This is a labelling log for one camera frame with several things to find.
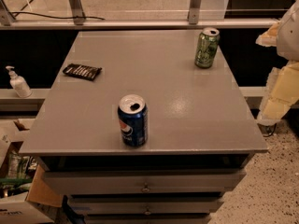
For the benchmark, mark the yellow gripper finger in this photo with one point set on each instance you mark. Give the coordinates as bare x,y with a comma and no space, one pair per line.
268,38
281,92

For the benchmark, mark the green soda can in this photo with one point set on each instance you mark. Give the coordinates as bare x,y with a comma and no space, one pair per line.
207,46

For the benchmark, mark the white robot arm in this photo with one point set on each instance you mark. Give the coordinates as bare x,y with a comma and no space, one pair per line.
288,34

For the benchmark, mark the blue Pepsi can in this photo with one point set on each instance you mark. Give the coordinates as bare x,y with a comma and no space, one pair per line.
133,119

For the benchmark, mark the top grey drawer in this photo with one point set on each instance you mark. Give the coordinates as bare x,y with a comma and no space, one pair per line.
143,182

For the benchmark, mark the grey drawer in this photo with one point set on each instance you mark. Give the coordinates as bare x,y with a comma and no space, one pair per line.
146,205
150,219
143,182

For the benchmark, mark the grey drawer cabinet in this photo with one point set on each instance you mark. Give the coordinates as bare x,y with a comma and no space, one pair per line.
154,139

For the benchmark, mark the black snack packet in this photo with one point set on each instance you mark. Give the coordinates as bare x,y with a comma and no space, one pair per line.
82,71

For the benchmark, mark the bottom grey drawer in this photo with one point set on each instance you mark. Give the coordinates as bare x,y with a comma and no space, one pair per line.
150,219

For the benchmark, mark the middle grey drawer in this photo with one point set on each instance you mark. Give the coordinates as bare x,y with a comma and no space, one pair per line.
146,205

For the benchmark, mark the white pump dispenser bottle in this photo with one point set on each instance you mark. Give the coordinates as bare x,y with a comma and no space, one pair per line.
18,83

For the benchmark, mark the brown cardboard box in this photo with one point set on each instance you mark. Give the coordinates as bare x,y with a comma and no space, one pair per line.
21,176

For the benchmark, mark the white cardboard box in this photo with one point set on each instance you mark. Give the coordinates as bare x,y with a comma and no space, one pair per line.
17,210

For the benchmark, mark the right metal bracket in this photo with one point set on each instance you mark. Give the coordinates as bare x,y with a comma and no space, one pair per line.
193,14

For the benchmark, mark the metal bracket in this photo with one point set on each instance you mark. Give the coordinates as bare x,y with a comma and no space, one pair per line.
77,12
193,14

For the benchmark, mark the left metal bracket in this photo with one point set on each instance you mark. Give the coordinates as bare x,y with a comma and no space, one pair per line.
77,12

